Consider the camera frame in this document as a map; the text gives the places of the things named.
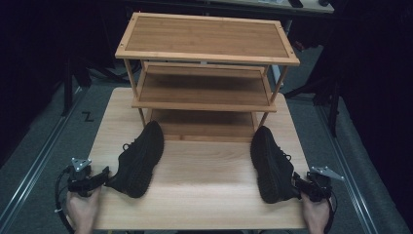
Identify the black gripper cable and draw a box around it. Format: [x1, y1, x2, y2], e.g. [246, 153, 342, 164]
[323, 189, 339, 234]
[54, 166, 76, 234]

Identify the metal floor rail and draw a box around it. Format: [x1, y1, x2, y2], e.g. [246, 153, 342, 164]
[315, 102, 380, 234]
[0, 87, 87, 230]

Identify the three-tier wooden shoe rack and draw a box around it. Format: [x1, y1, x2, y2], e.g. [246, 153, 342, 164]
[114, 12, 301, 144]

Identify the black knit shoe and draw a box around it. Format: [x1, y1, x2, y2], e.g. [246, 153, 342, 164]
[104, 120, 166, 199]
[249, 125, 302, 205]

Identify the black metal stand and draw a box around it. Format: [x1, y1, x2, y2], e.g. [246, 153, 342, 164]
[60, 53, 94, 118]
[284, 76, 343, 138]

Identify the person's right hand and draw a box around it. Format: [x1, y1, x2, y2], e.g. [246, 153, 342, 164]
[299, 192, 331, 234]

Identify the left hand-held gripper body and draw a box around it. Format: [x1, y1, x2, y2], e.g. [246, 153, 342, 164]
[66, 158, 99, 198]

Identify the person's left hand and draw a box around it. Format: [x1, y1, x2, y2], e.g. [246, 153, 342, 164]
[65, 186, 102, 234]

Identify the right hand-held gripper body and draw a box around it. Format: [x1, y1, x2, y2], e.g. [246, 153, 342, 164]
[304, 166, 345, 203]

